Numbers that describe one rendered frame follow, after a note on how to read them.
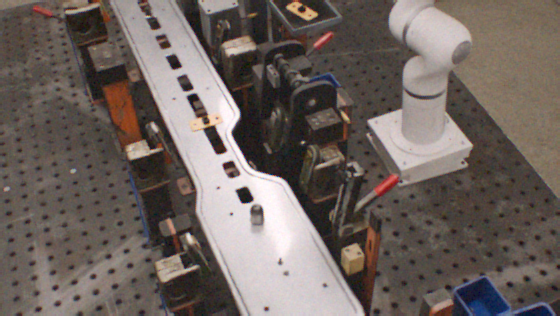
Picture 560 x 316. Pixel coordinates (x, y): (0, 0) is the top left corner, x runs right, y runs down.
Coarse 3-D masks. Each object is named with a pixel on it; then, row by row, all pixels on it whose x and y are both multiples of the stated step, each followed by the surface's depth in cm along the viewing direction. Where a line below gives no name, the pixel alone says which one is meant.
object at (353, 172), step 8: (352, 168) 129; (360, 168) 128; (336, 176) 128; (344, 176) 127; (352, 176) 128; (360, 176) 127; (344, 184) 132; (352, 184) 128; (360, 184) 129; (344, 192) 134; (352, 192) 130; (344, 200) 135; (352, 200) 132; (336, 208) 137; (344, 208) 134; (352, 208) 134; (336, 216) 138; (344, 216) 134; (352, 216) 135; (344, 224) 136
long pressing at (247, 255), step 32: (128, 0) 208; (160, 0) 207; (128, 32) 197; (160, 32) 196; (192, 32) 195; (160, 64) 186; (192, 64) 185; (160, 96) 177; (224, 96) 176; (224, 128) 167; (192, 160) 160; (224, 160) 160; (224, 192) 153; (256, 192) 153; (288, 192) 152; (224, 224) 147; (288, 224) 146; (224, 256) 141; (256, 256) 141; (288, 256) 141; (320, 256) 140; (256, 288) 136; (288, 288) 135; (320, 288) 135
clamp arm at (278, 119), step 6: (276, 108) 157; (282, 108) 157; (276, 114) 157; (282, 114) 156; (270, 120) 159; (276, 120) 157; (282, 120) 157; (270, 126) 161; (276, 126) 158; (282, 126) 158; (270, 132) 162; (276, 132) 159; (282, 132) 159; (270, 138) 162; (276, 138) 160; (282, 138) 161; (270, 144) 163; (276, 144) 162; (276, 150) 163
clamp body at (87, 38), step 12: (72, 0) 199; (84, 0) 199; (72, 12) 195; (84, 12) 196; (96, 12) 198; (72, 24) 197; (84, 24) 200; (96, 24) 201; (72, 36) 200; (84, 36) 202; (96, 36) 204; (84, 48) 206; (84, 60) 208; (84, 72) 215; (84, 84) 220; (96, 84) 216; (96, 96) 220
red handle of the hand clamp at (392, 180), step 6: (396, 174) 135; (390, 180) 135; (396, 180) 135; (378, 186) 136; (384, 186) 135; (390, 186) 135; (372, 192) 137; (378, 192) 136; (384, 192) 136; (366, 198) 137; (372, 198) 136; (360, 204) 137; (366, 204) 137; (354, 210) 137; (360, 210) 137; (354, 216) 138; (336, 222) 139
